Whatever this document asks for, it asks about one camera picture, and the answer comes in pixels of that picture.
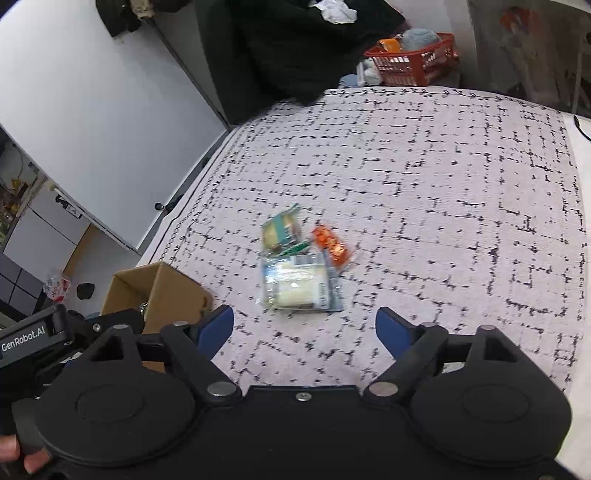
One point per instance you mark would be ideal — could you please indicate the slim green snack packet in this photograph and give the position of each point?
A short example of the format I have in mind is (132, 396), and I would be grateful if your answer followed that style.
(295, 249)

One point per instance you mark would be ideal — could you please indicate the white cloth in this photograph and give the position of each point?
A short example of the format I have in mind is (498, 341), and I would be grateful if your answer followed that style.
(334, 11)

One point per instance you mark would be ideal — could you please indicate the blue-grey knit item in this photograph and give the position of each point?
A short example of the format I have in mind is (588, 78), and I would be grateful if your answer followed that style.
(418, 38)

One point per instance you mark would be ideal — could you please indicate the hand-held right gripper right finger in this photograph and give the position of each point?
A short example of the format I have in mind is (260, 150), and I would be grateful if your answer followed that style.
(392, 330)

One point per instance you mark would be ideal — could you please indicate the cardboard box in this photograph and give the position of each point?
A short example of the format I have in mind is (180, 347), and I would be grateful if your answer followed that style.
(166, 290)

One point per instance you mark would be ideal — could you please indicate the teal cracker packet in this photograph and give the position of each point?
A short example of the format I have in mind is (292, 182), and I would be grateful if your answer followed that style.
(279, 230)

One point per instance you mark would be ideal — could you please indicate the dark hanging jacket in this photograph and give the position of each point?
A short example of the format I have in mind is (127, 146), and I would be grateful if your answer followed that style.
(124, 14)

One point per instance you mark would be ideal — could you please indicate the white black patterned blanket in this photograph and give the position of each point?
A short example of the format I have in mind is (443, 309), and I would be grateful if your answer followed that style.
(415, 184)

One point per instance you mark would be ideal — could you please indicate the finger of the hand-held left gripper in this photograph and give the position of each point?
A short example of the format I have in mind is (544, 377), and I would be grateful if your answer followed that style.
(115, 318)

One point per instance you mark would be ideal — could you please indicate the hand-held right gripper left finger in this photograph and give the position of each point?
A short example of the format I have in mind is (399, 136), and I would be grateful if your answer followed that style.
(214, 327)

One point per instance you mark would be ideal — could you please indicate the orange snack packet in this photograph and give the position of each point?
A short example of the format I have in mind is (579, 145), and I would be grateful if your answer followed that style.
(330, 244)

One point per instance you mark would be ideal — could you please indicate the clear plastic bottles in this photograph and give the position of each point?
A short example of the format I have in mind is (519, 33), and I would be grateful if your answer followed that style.
(364, 74)

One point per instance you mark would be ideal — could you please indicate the orange item in basket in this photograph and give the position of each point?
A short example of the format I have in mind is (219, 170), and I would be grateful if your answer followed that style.
(390, 46)

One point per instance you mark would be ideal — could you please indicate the red white packet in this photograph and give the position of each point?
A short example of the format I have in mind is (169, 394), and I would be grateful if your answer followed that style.
(57, 286)

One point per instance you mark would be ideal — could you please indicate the clear white cracker packet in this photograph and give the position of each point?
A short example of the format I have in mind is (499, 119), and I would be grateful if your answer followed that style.
(295, 286)

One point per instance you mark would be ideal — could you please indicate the black clothes pile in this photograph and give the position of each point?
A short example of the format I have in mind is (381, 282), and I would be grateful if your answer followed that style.
(286, 50)

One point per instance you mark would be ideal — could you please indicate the orange plastic basket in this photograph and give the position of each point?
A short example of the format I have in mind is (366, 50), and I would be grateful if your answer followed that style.
(406, 67)

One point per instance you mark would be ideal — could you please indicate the person's left hand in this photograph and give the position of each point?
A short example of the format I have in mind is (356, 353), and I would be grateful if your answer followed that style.
(32, 461)

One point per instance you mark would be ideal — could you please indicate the grey door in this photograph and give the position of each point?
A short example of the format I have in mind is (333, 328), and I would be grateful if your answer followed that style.
(207, 92)

